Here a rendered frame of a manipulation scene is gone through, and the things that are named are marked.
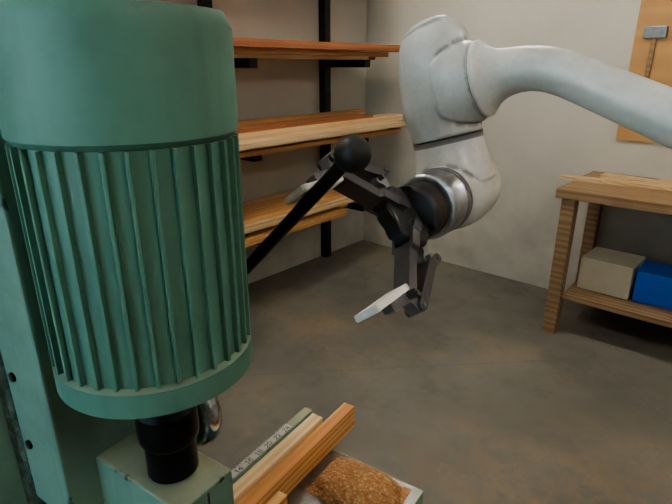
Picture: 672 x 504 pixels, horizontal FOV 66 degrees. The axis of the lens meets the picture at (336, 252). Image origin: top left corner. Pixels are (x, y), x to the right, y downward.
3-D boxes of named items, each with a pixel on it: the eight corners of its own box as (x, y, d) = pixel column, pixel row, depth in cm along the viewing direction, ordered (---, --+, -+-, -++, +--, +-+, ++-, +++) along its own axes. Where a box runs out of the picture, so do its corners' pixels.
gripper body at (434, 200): (418, 248, 70) (385, 269, 62) (386, 195, 70) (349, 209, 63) (463, 222, 65) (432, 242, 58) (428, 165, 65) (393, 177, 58)
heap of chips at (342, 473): (382, 532, 67) (383, 516, 66) (305, 491, 73) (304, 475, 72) (411, 490, 73) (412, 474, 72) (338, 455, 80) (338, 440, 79)
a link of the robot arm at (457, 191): (400, 188, 75) (379, 196, 70) (449, 154, 69) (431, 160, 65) (432, 242, 75) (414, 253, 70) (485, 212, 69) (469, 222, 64)
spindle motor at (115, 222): (140, 456, 38) (65, -14, 28) (18, 380, 47) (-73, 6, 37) (289, 352, 52) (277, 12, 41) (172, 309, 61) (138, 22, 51)
